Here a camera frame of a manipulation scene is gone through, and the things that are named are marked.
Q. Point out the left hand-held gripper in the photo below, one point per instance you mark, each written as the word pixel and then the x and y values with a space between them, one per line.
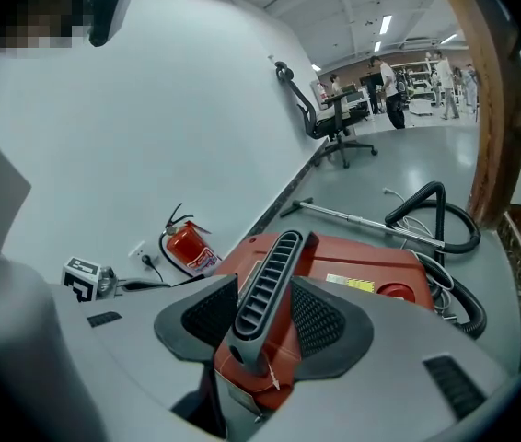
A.
pixel 81 279

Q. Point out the white storage shelf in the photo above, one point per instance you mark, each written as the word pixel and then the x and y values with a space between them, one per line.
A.
pixel 419 85

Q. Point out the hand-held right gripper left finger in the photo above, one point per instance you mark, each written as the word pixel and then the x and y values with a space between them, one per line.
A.
pixel 205 313

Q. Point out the red fire extinguisher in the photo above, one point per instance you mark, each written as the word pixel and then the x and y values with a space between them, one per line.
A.
pixel 187 247

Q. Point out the black office chair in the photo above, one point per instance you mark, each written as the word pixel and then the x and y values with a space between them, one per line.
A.
pixel 329 124

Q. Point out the red vacuum cleaner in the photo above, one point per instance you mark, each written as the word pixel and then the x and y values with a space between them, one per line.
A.
pixel 357 265

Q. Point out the metal vacuum wand tube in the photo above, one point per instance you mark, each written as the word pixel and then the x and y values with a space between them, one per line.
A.
pixel 329 210

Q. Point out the ceiling light panel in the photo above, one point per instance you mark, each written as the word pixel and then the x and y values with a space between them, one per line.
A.
pixel 385 25
pixel 377 46

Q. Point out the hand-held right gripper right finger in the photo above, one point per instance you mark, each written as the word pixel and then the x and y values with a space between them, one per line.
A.
pixel 325 325

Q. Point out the black head-worn camera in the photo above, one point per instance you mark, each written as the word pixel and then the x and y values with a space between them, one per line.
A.
pixel 108 7

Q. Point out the white wall socket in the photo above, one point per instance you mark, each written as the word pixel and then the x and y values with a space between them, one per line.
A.
pixel 136 250

